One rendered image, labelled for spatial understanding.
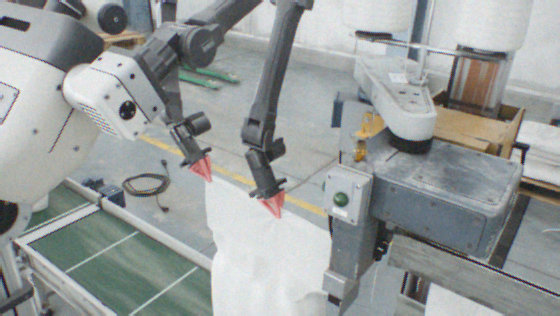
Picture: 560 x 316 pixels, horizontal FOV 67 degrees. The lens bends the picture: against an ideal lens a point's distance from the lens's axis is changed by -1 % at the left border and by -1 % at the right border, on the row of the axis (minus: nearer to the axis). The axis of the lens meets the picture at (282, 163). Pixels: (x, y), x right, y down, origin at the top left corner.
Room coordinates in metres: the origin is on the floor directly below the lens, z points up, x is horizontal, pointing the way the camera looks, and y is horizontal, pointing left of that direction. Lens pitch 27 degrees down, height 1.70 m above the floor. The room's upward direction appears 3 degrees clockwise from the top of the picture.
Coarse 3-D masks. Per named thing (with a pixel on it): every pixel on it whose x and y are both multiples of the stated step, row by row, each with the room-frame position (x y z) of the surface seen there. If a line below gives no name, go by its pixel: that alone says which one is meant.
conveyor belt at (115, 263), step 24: (96, 216) 1.84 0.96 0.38; (48, 240) 1.63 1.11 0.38; (72, 240) 1.64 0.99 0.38; (96, 240) 1.65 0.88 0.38; (120, 240) 1.66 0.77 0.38; (144, 240) 1.67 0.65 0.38; (72, 264) 1.47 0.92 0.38; (96, 264) 1.48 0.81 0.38; (120, 264) 1.49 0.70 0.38; (144, 264) 1.50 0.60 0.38; (168, 264) 1.50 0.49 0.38; (192, 264) 1.51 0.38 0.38; (96, 288) 1.33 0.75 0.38; (120, 288) 1.34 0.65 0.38; (144, 288) 1.35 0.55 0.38; (168, 288) 1.35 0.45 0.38; (192, 288) 1.36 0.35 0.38; (120, 312) 1.21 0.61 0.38; (144, 312) 1.22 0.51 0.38; (168, 312) 1.22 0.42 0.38; (192, 312) 1.23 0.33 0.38
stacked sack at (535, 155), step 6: (552, 126) 3.49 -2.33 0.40; (516, 150) 3.13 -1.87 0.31; (528, 150) 3.09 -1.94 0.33; (534, 150) 3.07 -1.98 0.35; (540, 150) 3.05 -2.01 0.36; (528, 156) 3.08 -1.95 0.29; (534, 156) 3.05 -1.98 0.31; (540, 156) 3.02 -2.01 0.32; (546, 156) 3.01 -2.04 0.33; (552, 156) 2.99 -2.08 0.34; (558, 156) 2.97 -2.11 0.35; (546, 162) 3.00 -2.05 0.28; (552, 162) 2.97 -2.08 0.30; (558, 162) 2.94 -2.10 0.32
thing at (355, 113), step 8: (344, 104) 1.17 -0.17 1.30; (352, 104) 1.15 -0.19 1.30; (360, 104) 1.14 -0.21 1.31; (368, 104) 1.13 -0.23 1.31; (344, 112) 1.17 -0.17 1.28; (352, 112) 1.15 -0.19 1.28; (360, 112) 1.14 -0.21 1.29; (368, 112) 1.12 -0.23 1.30; (376, 112) 1.11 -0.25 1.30; (344, 120) 1.16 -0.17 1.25; (352, 120) 1.15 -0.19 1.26; (360, 120) 1.14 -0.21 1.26; (368, 120) 1.11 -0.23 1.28; (376, 120) 1.10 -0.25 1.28; (344, 128) 1.16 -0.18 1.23; (352, 128) 1.15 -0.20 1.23; (360, 128) 1.13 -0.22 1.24; (368, 128) 1.11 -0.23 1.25; (376, 128) 1.10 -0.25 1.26; (344, 136) 1.16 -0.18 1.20; (344, 144) 1.16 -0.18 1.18; (352, 144) 1.15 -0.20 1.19; (344, 152) 1.16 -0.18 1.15
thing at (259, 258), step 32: (224, 192) 1.13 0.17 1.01; (224, 224) 1.13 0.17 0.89; (256, 224) 1.04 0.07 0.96; (288, 224) 0.97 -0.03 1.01; (224, 256) 1.06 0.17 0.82; (256, 256) 1.03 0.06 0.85; (288, 256) 0.97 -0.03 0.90; (320, 256) 0.90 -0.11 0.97; (224, 288) 1.03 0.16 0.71; (256, 288) 0.95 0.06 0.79; (288, 288) 0.92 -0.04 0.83; (320, 288) 0.89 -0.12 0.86
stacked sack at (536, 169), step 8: (512, 160) 3.07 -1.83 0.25; (520, 160) 3.07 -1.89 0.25; (528, 160) 3.07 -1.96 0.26; (528, 168) 2.98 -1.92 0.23; (536, 168) 2.97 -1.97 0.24; (544, 168) 2.95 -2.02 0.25; (552, 168) 2.95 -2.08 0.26; (528, 176) 2.96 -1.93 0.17; (536, 176) 2.93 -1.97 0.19; (544, 176) 2.90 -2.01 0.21; (552, 176) 2.88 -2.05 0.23
